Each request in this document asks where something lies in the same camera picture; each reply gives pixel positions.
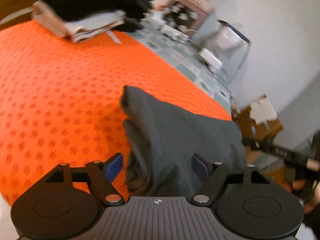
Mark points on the orange patterned table mat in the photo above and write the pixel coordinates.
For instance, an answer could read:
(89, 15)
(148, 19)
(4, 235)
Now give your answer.
(62, 92)

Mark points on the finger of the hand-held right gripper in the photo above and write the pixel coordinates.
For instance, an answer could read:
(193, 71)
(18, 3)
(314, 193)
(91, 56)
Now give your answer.
(257, 146)

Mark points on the grey pants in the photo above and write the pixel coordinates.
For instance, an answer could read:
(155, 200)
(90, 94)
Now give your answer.
(180, 135)

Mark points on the white power strip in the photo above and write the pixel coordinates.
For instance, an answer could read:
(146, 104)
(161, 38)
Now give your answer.
(172, 32)

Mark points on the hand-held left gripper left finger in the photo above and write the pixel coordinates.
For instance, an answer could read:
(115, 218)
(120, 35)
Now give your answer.
(115, 166)

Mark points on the pink water dispenser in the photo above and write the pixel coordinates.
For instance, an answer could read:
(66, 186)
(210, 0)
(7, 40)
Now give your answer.
(197, 2)

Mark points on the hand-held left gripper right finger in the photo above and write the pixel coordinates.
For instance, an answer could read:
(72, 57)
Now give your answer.
(198, 166)

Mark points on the pale folded garment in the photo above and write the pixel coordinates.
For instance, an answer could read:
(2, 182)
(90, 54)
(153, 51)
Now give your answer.
(95, 23)

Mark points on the black metal frame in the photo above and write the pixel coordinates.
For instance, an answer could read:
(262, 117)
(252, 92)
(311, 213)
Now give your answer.
(240, 31)

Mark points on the person's dark clothing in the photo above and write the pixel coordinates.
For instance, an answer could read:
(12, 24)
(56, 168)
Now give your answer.
(312, 225)

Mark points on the white power adapter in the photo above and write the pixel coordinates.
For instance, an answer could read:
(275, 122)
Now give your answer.
(210, 57)

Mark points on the wooden chair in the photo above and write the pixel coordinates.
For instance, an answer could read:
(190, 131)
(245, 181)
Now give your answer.
(265, 130)
(15, 2)

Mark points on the dark grey folded clothes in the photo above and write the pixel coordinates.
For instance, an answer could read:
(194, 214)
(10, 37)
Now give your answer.
(136, 25)

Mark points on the person's right hand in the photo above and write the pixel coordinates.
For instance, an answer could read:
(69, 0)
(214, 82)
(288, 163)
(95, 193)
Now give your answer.
(298, 185)

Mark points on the green tiled table cover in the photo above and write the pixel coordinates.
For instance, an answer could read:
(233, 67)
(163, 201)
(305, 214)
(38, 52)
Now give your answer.
(175, 52)

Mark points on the white cloth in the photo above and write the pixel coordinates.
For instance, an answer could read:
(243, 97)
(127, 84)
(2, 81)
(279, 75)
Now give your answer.
(262, 110)

